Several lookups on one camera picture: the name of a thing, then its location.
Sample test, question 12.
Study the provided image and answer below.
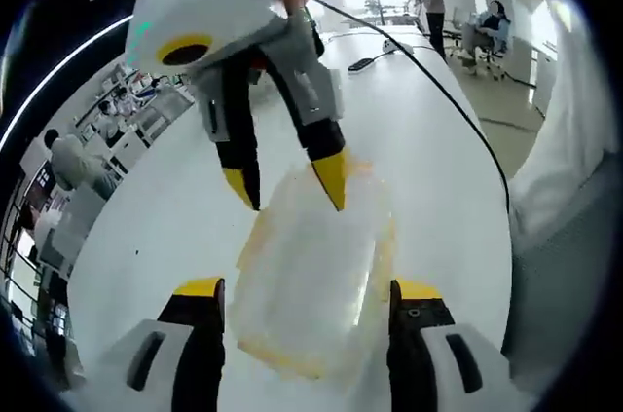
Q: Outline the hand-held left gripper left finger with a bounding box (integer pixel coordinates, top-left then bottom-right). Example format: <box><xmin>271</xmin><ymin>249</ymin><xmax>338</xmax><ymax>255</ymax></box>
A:
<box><xmin>96</xmin><ymin>277</ymin><xmax>228</xmax><ymax>412</ymax></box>

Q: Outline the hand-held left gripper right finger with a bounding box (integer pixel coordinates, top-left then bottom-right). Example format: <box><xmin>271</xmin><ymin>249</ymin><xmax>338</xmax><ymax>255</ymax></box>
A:
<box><xmin>386</xmin><ymin>278</ymin><xmax>512</xmax><ymax>412</ymax></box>

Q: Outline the clear plastic bag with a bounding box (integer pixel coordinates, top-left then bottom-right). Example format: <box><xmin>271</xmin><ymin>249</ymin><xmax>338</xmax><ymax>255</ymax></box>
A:
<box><xmin>231</xmin><ymin>161</ymin><xmax>398</xmax><ymax>382</ymax></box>

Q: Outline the black power strip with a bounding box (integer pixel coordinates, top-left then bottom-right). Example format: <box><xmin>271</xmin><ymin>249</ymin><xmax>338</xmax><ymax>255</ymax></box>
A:
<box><xmin>347</xmin><ymin>56</ymin><xmax>377</xmax><ymax>74</ymax></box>

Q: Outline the white power adapter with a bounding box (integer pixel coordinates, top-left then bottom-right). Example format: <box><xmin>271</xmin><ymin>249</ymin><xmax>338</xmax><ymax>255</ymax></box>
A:
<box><xmin>382</xmin><ymin>38</ymin><xmax>416</xmax><ymax>56</ymax></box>

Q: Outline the long ceiling light strip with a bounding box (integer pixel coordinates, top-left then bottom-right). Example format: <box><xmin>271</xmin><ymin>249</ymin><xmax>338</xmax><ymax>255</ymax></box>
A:
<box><xmin>0</xmin><ymin>16</ymin><xmax>135</xmax><ymax>153</ymax></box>

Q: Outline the grey office chair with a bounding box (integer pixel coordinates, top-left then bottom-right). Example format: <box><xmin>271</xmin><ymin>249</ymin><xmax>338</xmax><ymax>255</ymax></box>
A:
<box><xmin>459</xmin><ymin>24</ymin><xmax>512</xmax><ymax>82</ymax></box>

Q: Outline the person's white grey clothing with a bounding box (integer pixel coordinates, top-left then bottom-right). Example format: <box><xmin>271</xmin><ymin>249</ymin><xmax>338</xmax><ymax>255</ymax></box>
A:
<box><xmin>503</xmin><ymin>0</ymin><xmax>623</xmax><ymax>384</ymax></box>

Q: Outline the black cable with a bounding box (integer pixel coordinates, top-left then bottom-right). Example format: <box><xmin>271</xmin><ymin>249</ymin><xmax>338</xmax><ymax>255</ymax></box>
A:
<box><xmin>309</xmin><ymin>0</ymin><xmax>512</xmax><ymax>218</ymax></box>

